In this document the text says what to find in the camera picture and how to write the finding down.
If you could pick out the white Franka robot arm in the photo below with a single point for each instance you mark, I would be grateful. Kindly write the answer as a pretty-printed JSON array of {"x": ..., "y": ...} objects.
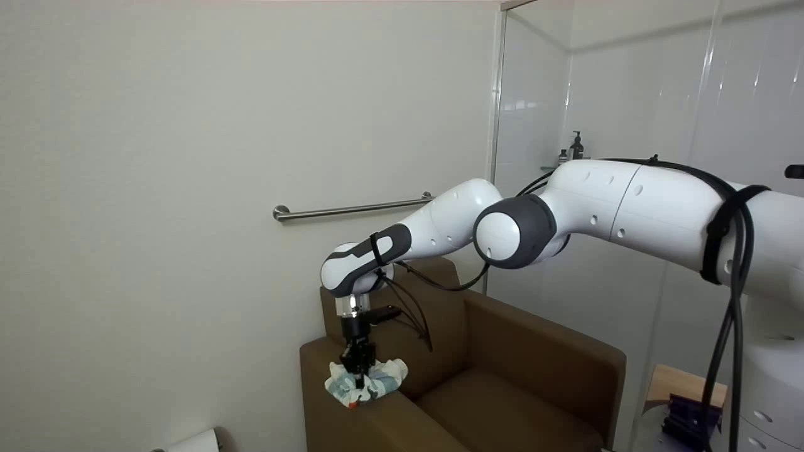
[{"x": 636, "y": 208}]

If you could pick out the metal wall grab bar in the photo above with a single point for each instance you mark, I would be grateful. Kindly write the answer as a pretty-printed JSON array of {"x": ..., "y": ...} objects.
[{"x": 354, "y": 208}]

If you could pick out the white and blue towel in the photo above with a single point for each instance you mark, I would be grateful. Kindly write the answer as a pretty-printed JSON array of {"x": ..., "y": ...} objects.
[{"x": 391, "y": 378}]

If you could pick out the glass shower enclosure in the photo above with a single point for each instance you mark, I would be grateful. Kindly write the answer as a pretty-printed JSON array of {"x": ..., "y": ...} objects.
[{"x": 537, "y": 102}]

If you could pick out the black stereo camera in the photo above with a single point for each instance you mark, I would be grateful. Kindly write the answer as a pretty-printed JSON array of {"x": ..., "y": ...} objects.
[{"x": 796, "y": 171}]

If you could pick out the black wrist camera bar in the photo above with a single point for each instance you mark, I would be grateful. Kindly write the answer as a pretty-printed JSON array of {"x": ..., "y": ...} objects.
[{"x": 384, "y": 315}]

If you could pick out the brown armchair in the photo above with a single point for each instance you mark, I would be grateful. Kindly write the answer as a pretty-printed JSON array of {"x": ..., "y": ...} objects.
[{"x": 503, "y": 378}]

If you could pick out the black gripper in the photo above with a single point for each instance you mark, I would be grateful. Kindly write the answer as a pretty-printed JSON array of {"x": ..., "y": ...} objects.
[{"x": 357, "y": 348}]

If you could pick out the black object on stool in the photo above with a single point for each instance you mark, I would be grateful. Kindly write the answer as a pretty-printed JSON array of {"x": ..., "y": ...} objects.
[{"x": 692, "y": 417}]

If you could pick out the metal shower fixture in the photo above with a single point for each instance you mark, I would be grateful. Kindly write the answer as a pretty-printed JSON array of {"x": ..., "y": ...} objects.
[{"x": 575, "y": 152}]

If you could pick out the wooden stool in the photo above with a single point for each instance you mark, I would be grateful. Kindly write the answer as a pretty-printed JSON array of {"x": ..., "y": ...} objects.
[{"x": 682, "y": 380}]

